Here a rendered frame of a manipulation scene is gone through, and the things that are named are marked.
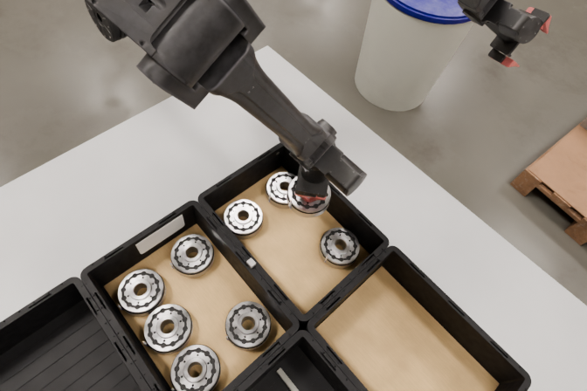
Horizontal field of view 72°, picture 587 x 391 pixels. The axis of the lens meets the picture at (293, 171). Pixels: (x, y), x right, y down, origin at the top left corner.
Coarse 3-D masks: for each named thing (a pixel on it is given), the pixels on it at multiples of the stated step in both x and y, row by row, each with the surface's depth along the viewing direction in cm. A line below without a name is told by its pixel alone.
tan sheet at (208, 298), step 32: (160, 256) 102; (192, 256) 103; (192, 288) 98; (224, 288) 99; (128, 320) 93; (192, 320) 94; (224, 320) 95; (224, 352) 91; (256, 352) 92; (224, 384) 88
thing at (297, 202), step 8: (296, 176) 97; (288, 192) 95; (328, 192) 95; (296, 200) 94; (320, 200) 94; (328, 200) 94; (296, 208) 93; (304, 208) 93; (312, 208) 93; (320, 208) 93
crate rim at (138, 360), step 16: (160, 224) 96; (128, 240) 93; (224, 240) 95; (112, 256) 90; (240, 256) 94; (256, 272) 92; (96, 288) 87; (112, 320) 83; (288, 336) 85; (128, 352) 80; (272, 352) 83; (144, 368) 79; (256, 368) 81
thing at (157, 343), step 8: (168, 304) 93; (152, 312) 91; (160, 312) 92; (168, 312) 92; (176, 312) 92; (184, 312) 92; (152, 320) 90; (184, 320) 91; (144, 328) 89; (152, 328) 89; (184, 328) 90; (144, 336) 88; (152, 336) 89; (176, 336) 89; (184, 336) 89; (152, 344) 88; (160, 344) 88; (168, 344) 88; (176, 344) 88
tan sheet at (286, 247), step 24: (264, 192) 115; (264, 216) 111; (288, 216) 112; (240, 240) 106; (264, 240) 107; (288, 240) 108; (312, 240) 108; (264, 264) 103; (288, 264) 104; (312, 264) 105; (288, 288) 101; (312, 288) 101
